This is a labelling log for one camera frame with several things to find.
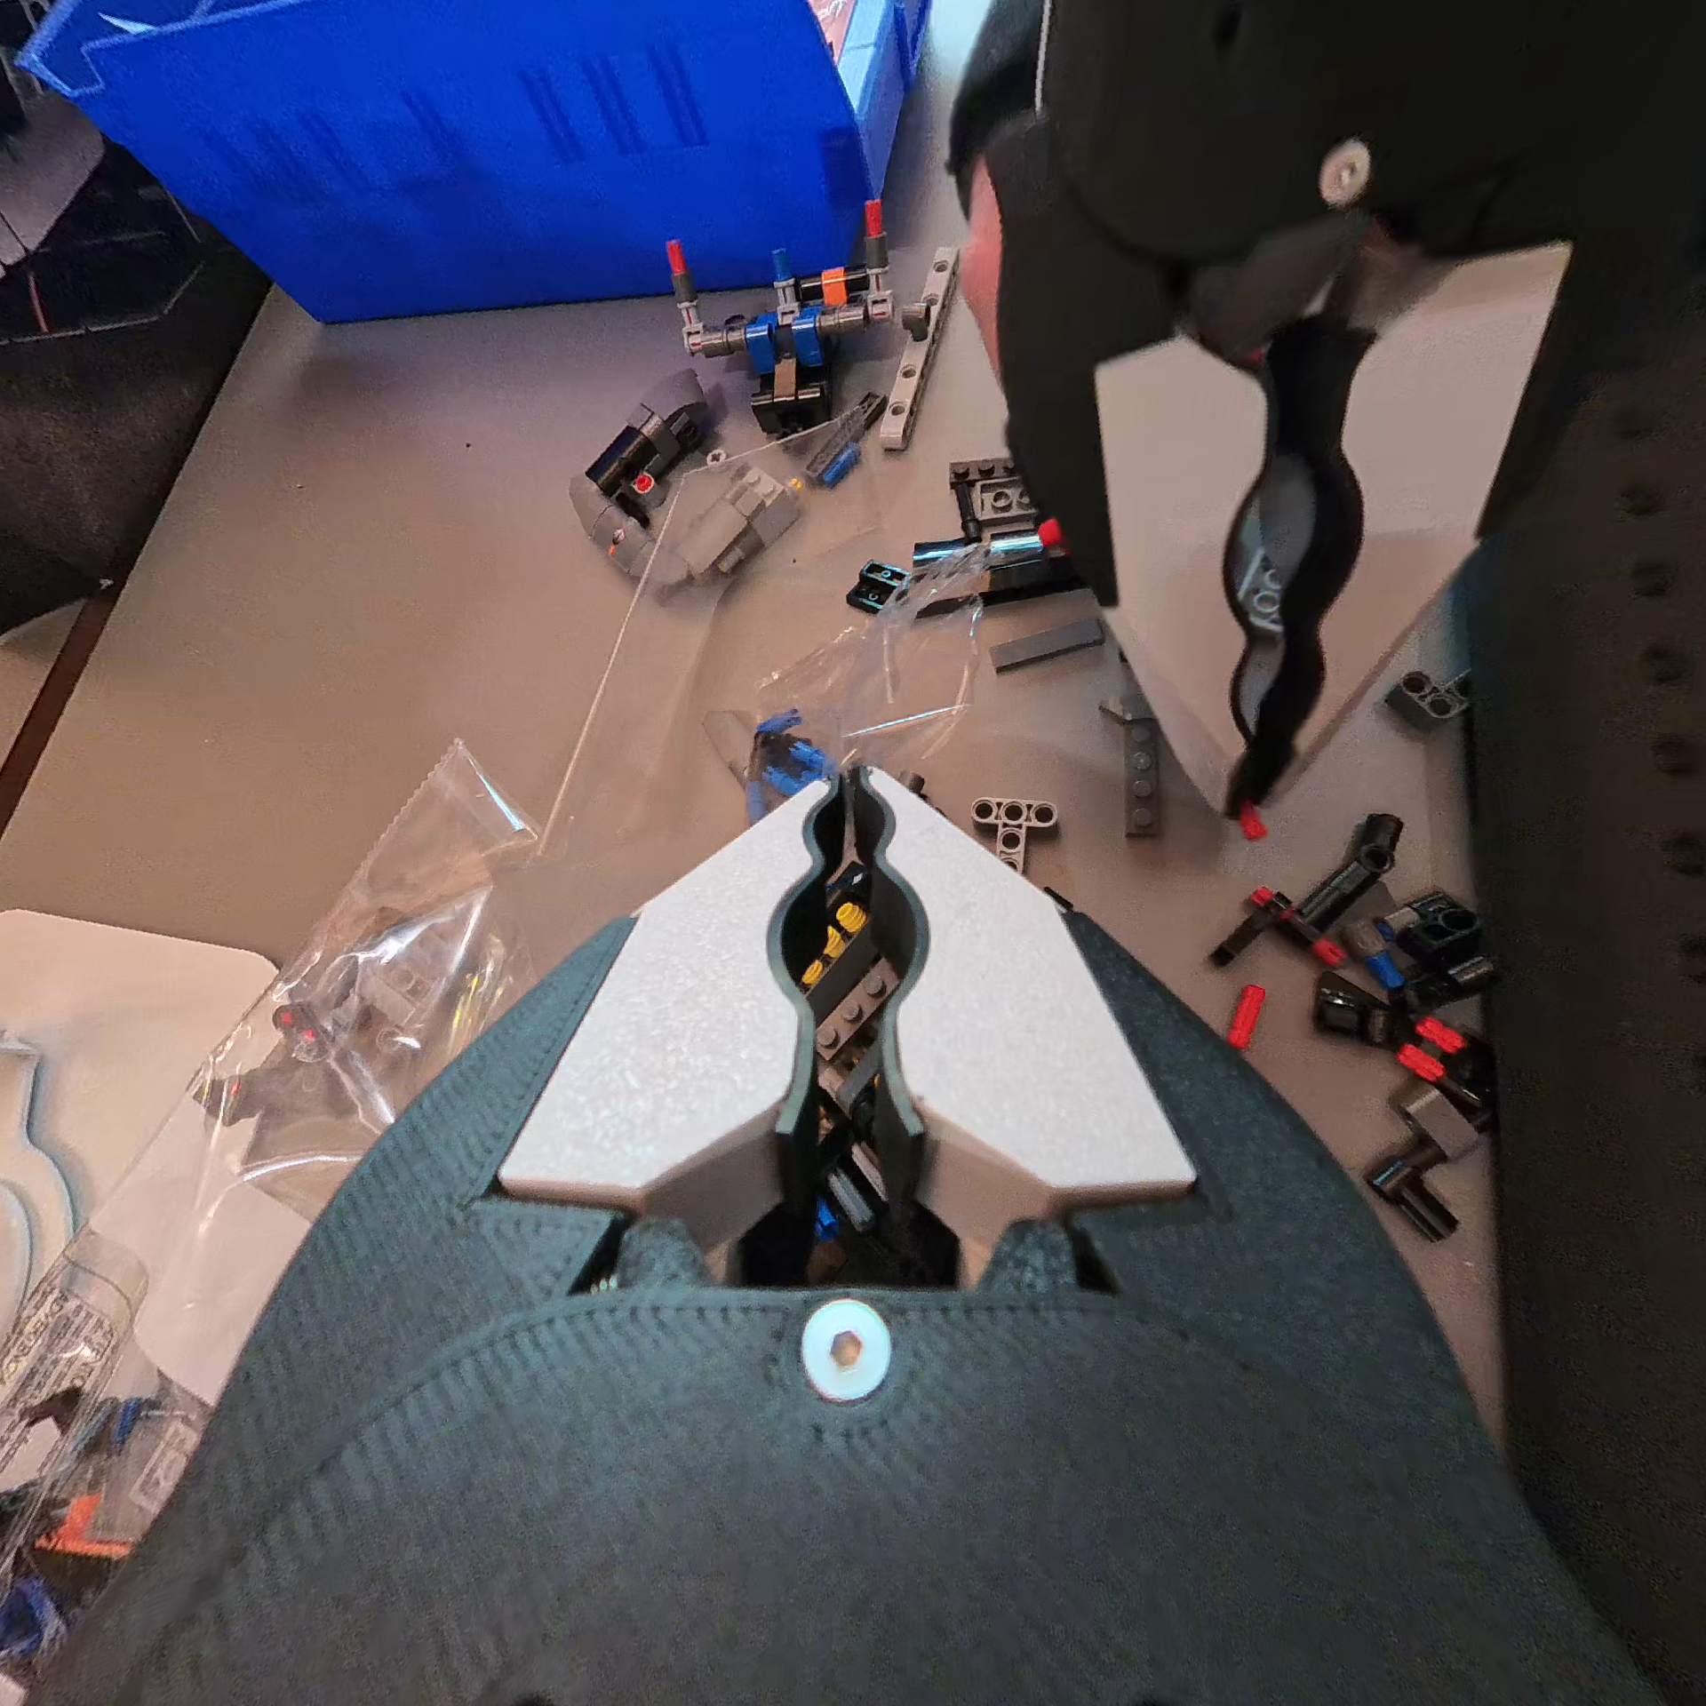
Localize blue plastic bin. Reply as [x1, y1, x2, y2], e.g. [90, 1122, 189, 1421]
[17, 0, 935, 326]

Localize black lego assembly yellow studs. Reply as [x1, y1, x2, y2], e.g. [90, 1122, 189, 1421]
[796, 859, 922, 1255]

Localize wooden and white book stand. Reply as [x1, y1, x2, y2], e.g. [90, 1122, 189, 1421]
[0, 911, 282, 1416]

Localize clear bag of pieces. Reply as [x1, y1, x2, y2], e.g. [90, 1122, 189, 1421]
[0, 1228, 215, 1655]

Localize light grey T-shaped lego beam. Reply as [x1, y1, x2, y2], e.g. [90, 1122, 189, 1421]
[970, 797, 1066, 871]

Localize dark grey narrow lego plate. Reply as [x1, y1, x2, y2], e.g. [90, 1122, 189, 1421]
[1098, 686, 1168, 842]

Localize grey lego connector assembly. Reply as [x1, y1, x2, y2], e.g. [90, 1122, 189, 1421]
[567, 366, 809, 589]

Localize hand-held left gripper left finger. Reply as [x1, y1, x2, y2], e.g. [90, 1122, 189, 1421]
[499, 770, 854, 1288]

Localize clear bag with few pieces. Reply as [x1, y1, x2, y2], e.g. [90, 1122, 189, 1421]
[187, 737, 540, 1202]

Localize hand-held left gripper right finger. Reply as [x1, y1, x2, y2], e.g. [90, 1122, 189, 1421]
[852, 767, 1196, 1288]

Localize person's right hand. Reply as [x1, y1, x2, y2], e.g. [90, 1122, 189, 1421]
[958, 149, 1012, 382]

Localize large clear plastic bag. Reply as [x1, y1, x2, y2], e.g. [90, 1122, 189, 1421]
[540, 454, 802, 856]

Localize lego axle assembly blue connectors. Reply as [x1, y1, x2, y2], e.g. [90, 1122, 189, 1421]
[661, 200, 935, 442]

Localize dark grey thin lego liftarm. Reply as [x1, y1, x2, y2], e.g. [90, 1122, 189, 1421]
[802, 390, 890, 488]

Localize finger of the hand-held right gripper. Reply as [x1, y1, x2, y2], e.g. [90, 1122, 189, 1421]
[1092, 331, 1278, 811]
[1253, 244, 1573, 809]

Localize dark grey narrow lego tile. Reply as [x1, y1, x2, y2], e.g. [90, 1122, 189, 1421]
[988, 619, 1109, 674]

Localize long black lego beam assembly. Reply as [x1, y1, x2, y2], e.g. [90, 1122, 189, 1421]
[909, 457, 1109, 618]

